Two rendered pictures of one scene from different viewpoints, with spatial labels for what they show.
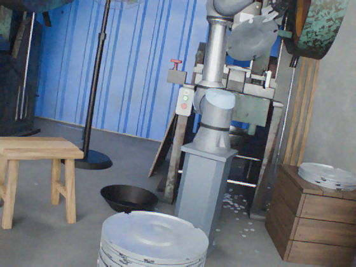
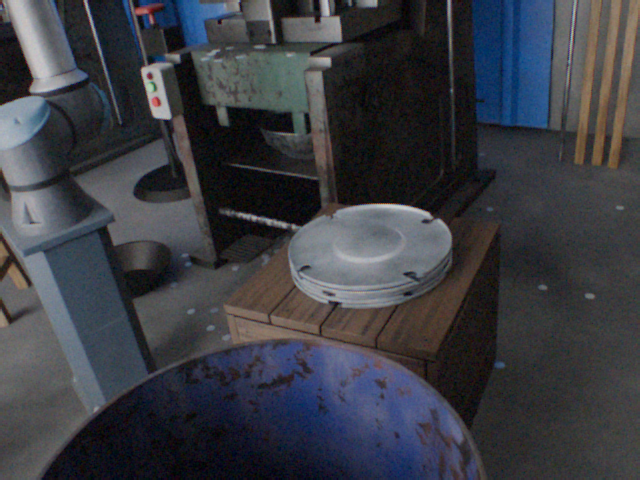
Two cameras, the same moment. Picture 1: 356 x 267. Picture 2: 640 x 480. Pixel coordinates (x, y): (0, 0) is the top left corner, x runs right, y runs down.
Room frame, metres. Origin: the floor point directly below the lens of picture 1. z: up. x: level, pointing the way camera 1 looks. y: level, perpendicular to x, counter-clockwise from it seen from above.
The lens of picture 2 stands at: (0.99, -1.19, 0.91)
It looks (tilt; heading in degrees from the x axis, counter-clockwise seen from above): 29 degrees down; 34
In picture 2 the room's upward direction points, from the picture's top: 8 degrees counter-clockwise
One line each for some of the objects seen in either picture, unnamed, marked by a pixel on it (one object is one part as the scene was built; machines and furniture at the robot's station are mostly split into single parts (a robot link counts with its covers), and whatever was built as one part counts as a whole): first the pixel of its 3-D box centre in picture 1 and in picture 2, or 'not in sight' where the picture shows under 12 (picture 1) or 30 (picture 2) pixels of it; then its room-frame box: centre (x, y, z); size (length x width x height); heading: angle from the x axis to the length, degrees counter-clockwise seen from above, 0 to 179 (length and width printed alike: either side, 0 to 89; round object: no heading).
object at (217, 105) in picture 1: (218, 107); (28, 138); (1.59, -0.15, 0.62); 0.13 x 0.12 x 0.14; 14
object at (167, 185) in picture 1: (184, 110); (272, 82); (2.54, -0.04, 0.45); 0.92 x 0.12 x 0.90; 175
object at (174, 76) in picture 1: (175, 86); (166, 59); (2.17, 0.03, 0.62); 0.10 x 0.06 x 0.20; 85
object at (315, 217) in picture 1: (317, 213); (377, 336); (1.78, -0.76, 0.18); 0.40 x 0.38 x 0.35; 2
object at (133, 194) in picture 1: (128, 201); (125, 275); (1.92, 0.16, 0.04); 0.30 x 0.30 x 0.07
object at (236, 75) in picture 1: (236, 78); (257, 15); (2.20, -0.28, 0.72); 0.25 x 0.14 x 0.14; 175
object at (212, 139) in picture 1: (213, 136); (46, 195); (1.58, -0.16, 0.50); 0.15 x 0.15 x 0.10
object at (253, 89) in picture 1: (234, 84); (302, 18); (2.38, -0.30, 0.68); 0.45 x 0.30 x 0.06; 85
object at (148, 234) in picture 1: (155, 234); not in sight; (1.00, 0.00, 0.32); 0.29 x 0.29 x 0.01
